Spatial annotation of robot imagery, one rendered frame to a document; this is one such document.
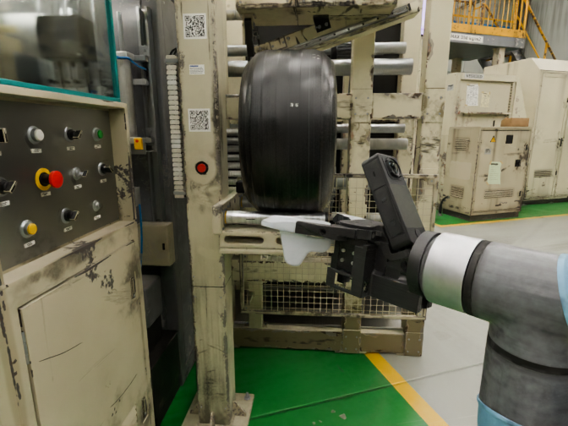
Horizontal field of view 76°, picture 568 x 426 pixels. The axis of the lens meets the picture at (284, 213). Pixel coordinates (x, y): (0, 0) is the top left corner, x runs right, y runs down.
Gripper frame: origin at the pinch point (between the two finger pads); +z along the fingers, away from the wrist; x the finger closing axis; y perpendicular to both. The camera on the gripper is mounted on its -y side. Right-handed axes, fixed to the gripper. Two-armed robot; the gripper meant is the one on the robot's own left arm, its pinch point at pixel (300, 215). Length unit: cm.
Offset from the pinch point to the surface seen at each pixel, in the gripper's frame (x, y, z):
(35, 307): -23, 27, 51
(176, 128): 23, -16, 83
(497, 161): 505, -42, 124
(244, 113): 27, -21, 51
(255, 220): 39, 11, 56
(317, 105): 39, -25, 35
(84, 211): -8, 11, 73
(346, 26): 85, -66, 64
